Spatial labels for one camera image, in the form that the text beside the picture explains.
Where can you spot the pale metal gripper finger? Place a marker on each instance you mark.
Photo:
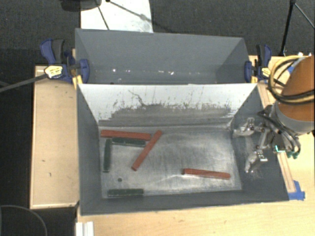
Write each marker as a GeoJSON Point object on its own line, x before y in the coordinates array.
{"type": "Point", "coordinates": [242, 130]}
{"type": "Point", "coordinates": [253, 161]}

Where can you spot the red-brown flat block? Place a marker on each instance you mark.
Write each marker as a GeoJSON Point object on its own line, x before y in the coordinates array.
{"type": "Point", "coordinates": [206, 173]}
{"type": "Point", "coordinates": [147, 150]}
{"type": "Point", "coordinates": [125, 134]}

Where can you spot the grey metal bin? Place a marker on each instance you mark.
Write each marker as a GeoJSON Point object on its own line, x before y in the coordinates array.
{"type": "Point", "coordinates": [160, 58]}

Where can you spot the dark green flat block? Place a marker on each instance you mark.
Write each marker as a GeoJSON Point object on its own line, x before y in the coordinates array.
{"type": "Point", "coordinates": [129, 142]}
{"type": "Point", "coordinates": [107, 156]}
{"type": "Point", "coordinates": [125, 192]}

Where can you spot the pale wood board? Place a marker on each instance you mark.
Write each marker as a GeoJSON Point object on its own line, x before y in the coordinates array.
{"type": "Point", "coordinates": [54, 136]}

